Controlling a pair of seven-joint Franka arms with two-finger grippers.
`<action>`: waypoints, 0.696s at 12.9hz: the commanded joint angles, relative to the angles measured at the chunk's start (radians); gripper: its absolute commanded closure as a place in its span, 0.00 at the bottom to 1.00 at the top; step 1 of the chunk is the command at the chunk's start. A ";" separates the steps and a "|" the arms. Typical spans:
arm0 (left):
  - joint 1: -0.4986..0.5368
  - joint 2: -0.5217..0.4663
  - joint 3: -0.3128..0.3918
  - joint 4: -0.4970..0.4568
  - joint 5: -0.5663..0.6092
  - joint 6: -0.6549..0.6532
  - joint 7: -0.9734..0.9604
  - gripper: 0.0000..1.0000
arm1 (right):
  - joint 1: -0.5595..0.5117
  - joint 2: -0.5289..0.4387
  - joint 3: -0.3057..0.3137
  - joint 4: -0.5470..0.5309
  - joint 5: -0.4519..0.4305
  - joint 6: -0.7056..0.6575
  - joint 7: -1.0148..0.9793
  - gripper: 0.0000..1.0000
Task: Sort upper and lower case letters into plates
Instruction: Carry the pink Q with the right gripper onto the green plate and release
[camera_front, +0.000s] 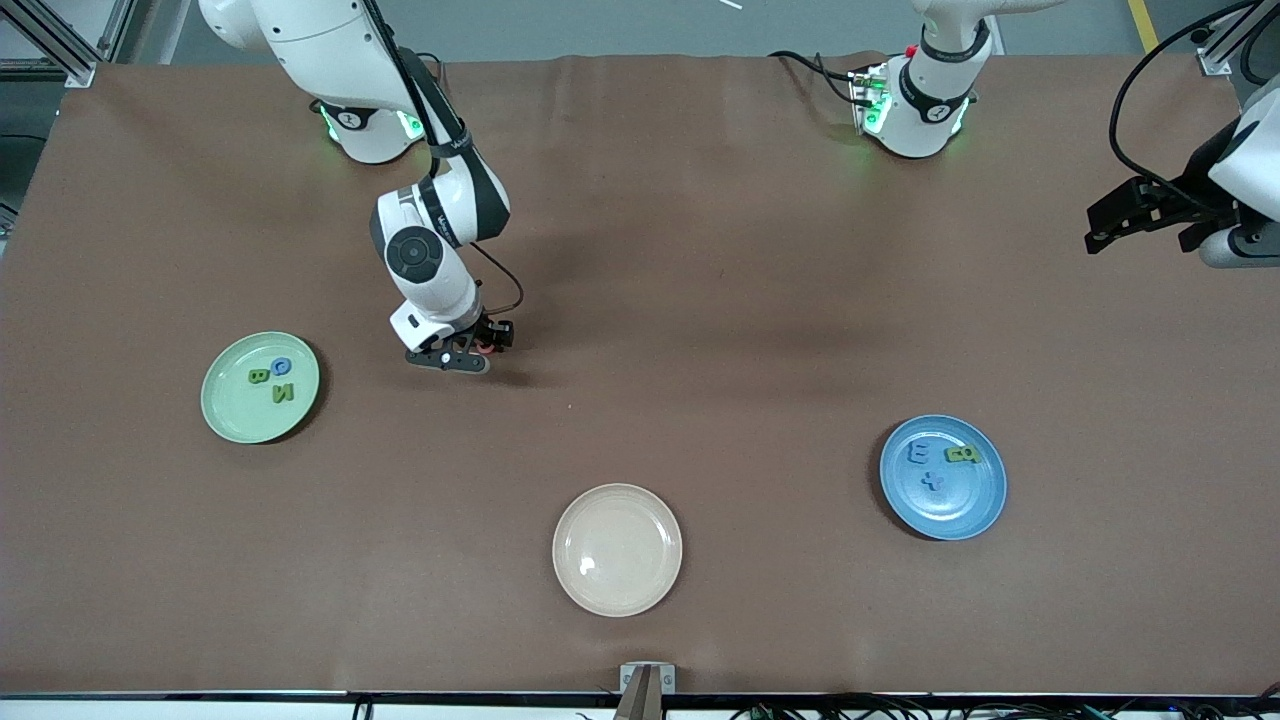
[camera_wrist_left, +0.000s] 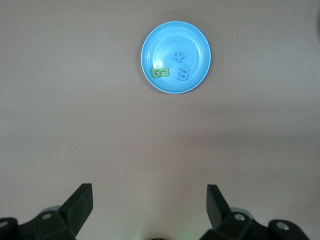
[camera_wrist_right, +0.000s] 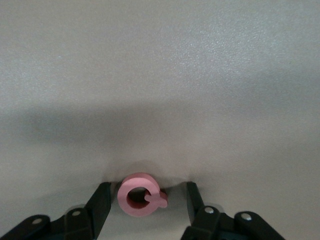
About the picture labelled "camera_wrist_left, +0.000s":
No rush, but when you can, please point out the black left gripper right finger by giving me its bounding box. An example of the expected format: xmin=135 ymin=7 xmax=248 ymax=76
xmin=202 ymin=184 xmax=308 ymax=240

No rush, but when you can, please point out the blue foam letter m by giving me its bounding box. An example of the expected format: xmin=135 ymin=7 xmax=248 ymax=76
xmin=176 ymin=67 xmax=191 ymax=81

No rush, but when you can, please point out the blue plate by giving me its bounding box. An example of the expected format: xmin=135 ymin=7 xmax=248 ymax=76
xmin=140 ymin=20 xmax=212 ymax=95

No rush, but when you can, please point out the green foam letter p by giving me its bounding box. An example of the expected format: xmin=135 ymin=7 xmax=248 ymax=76
xmin=150 ymin=66 xmax=163 ymax=79

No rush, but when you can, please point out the blue foam letter x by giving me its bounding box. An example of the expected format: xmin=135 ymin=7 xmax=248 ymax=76
xmin=171 ymin=51 xmax=185 ymax=63

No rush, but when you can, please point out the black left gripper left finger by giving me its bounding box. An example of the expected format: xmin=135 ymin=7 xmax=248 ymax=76
xmin=0 ymin=183 xmax=94 ymax=240

